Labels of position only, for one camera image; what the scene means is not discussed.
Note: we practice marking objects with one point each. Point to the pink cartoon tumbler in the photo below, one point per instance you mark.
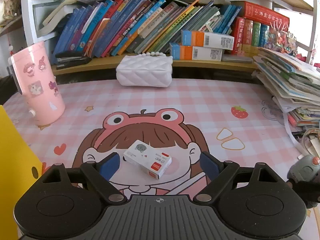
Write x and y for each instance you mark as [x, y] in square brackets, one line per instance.
[35, 81]

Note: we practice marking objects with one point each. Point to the small white staples box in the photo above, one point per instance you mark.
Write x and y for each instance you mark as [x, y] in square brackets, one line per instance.
[150, 160]

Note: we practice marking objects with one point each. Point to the upper orange blue white box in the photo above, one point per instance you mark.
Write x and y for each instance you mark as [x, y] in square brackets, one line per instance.
[206, 39]

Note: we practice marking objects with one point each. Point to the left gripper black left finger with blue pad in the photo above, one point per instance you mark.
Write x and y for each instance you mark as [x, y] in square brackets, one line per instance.
[66, 202]

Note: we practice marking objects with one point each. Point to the stack of papers and magazines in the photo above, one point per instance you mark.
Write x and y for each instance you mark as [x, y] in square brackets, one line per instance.
[294, 84]

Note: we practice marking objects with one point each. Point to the black stapler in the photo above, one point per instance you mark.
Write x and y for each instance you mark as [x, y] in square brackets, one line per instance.
[68, 59]

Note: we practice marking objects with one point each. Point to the lower orange blue white box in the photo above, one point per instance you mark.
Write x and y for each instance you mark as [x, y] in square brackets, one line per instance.
[180, 52]

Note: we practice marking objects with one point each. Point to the orange blue white box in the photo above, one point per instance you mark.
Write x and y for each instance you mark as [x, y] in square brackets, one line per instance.
[206, 39]
[180, 52]

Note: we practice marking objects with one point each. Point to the yellow cardboard box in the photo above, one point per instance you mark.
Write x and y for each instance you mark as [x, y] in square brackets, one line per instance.
[20, 168]

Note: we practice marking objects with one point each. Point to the red thick dictionary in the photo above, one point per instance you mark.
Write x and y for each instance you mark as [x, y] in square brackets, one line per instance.
[263, 15]

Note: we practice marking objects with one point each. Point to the white quilted handbag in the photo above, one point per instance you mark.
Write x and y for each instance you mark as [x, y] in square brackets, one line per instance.
[145, 70]

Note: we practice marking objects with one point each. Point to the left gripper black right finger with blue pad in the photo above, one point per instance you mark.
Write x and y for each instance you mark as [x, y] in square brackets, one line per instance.
[251, 201]

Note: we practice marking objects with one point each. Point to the pink checkered table mat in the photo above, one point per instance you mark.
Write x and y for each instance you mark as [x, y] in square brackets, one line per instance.
[230, 120]

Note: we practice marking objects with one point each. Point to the row of leaning books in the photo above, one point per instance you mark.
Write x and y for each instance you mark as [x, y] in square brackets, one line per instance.
[114, 27]

